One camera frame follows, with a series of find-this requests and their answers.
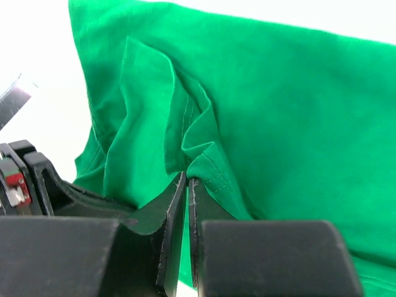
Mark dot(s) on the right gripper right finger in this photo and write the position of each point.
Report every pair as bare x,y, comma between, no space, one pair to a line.
231,257

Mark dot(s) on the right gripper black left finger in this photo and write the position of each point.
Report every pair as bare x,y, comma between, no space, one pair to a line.
58,239

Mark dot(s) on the green t shirt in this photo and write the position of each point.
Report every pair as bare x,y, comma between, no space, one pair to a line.
279,122

